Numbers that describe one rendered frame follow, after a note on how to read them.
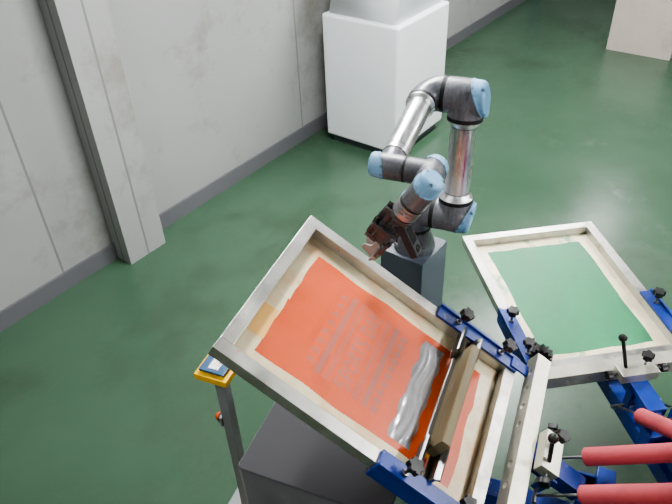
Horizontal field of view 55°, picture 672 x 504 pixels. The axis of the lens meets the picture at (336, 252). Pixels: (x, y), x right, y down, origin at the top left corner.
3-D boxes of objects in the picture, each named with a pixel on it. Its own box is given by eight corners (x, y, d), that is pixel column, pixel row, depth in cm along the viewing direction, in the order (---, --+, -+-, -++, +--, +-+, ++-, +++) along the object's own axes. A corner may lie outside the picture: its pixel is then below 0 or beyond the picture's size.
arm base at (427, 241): (407, 228, 250) (408, 206, 244) (442, 241, 243) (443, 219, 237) (385, 248, 241) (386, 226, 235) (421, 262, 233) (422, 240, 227)
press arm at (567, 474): (521, 465, 177) (533, 459, 174) (525, 448, 182) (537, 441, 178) (571, 501, 178) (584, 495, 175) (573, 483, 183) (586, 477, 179)
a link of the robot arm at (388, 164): (415, 64, 211) (364, 156, 180) (448, 68, 207) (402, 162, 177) (415, 95, 219) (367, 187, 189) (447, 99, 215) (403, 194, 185)
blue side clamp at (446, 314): (426, 324, 199) (439, 312, 194) (430, 313, 203) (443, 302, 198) (503, 380, 201) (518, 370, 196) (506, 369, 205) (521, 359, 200)
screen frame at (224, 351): (207, 353, 156) (212, 346, 153) (305, 222, 199) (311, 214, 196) (467, 538, 160) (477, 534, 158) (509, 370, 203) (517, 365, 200)
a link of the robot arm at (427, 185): (450, 178, 174) (442, 195, 167) (427, 204, 181) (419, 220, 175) (427, 161, 173) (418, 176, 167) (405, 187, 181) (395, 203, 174)
